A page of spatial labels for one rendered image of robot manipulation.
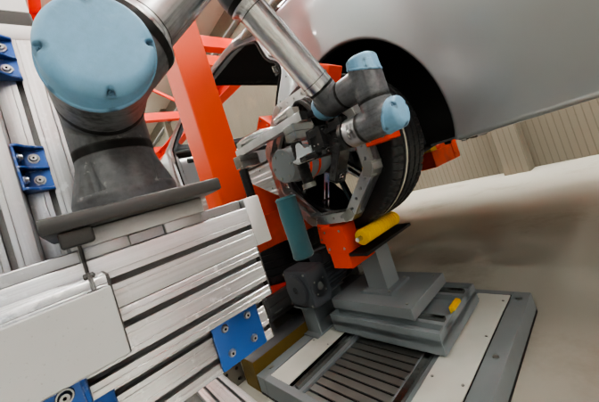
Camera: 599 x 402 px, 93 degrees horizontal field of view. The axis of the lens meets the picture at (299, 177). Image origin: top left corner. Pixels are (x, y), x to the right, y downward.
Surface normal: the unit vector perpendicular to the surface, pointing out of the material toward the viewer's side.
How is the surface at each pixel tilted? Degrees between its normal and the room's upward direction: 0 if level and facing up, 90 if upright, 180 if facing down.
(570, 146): 90
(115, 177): 72
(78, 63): 95
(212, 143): 90
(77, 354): 90
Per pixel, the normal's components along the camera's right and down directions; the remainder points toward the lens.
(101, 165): 0.04, -0.36
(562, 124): -0.74, 0.22
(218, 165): 0.62, -0.22
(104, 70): 0.49, -0.09
